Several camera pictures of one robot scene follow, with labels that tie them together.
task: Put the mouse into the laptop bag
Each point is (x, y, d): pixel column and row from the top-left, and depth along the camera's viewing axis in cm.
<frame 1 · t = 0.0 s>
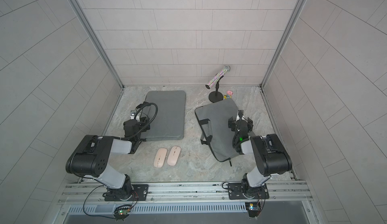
left hand: (141, 116, 95), fingers open
right hand: (239, 115, 94), fingers open
left grey laptop bag: (169, 124, 93), point 4 cm above the table
right grey laptop bag: (213, 119, 96), point 4 cm above the table
left pink computer mouse: (160, 157, 82), point 2 cm above the table
right pink computer mouse: (174, 155, 82), point 2 cm above the table
glitter microphone: (225, 69, 98), point 23 cm above the table
black microphone stand: (216, 96, 111), point 2 cm above the table
pink yellow toy: (228, 95, 111), point 2 cm above the table

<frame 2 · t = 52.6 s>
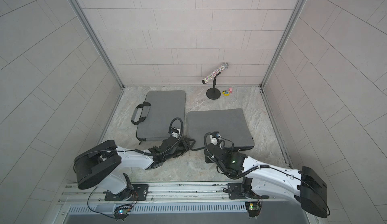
left hand: (196, 143, 83), fingers open
right hand: (205, 153, 79), fingers closed
right grey laptop bag: (230, 124, 96), point 2 cm above the table
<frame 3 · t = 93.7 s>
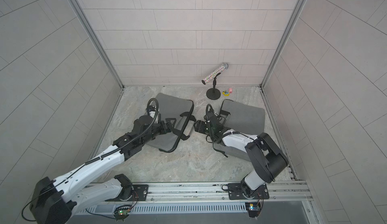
left hand: (173, 119, 77), fingers open
right hand: (196, 125, 89), fingers open
left grey laptop bag: (174, 106, 100), point 5 cm above the table
right grey laptop bag: (242, 118, 98), point 2 cm above the table
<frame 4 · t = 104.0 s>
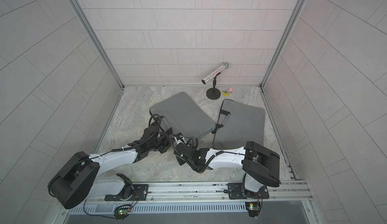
left hand: (179, 138, 85), fingers closed
right hand: (178, 153, 81), fingers closed
left grey laptop bag: (184, 116, 98), point 3 cm above the table
